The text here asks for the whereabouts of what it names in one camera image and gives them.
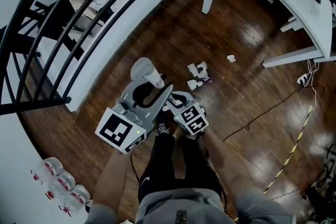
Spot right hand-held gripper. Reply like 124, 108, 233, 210
165, 90, 210, 136

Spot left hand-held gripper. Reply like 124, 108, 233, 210
94, 80, 174, 155

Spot person's right forearm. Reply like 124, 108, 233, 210
201, 128, 254, 204

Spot person's left forearm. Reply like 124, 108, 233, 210
92, 148, 132, 209

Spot person's left black shoe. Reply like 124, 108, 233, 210
155, 109, 172, 136

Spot person's black shoe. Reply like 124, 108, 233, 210
155, 109, 172, 136
185, 130, 205, 141

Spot person's right black shoe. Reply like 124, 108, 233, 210
185, 130, 205, 141

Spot person's black trousers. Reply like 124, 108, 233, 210
137, 133, 222, 204

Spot black metal railing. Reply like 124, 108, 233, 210
0, 0, 214, 116

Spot person's grey shirt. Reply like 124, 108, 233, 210
85, 187, 297, 224

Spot yellow and black striped tape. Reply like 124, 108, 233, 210
263, 105, 316, 195

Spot white power strip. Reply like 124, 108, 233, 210
296, 73, 308, 86

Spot red label water bottle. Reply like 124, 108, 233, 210
30, 156, 65, 185
45, 170, 77, 199
58, 184, 92, 217

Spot white table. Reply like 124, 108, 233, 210
201, 0, 336, 69

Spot thin black floor cable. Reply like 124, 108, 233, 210
222, 84, 325, 142

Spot white cable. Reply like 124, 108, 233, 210
306, 59, 320, 113

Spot black equipment frame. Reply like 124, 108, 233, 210
301, 143, 336, 224

